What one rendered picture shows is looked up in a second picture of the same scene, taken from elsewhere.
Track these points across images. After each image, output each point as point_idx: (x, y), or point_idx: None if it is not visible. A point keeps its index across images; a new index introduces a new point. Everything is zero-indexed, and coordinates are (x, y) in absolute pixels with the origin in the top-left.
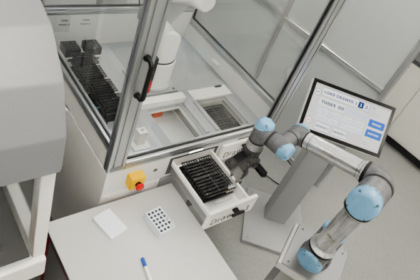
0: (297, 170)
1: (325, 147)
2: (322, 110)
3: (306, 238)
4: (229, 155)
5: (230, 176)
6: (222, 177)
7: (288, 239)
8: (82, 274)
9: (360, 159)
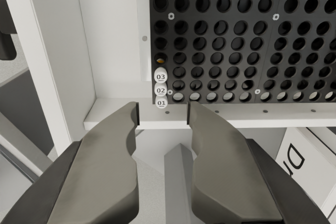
0: (189, 223)
1: None
2: None
3: (2, 184)
4: (282, 162)
5: (187, 101)
6: (227, 79)
7: (18, 150)
8: None
9: None
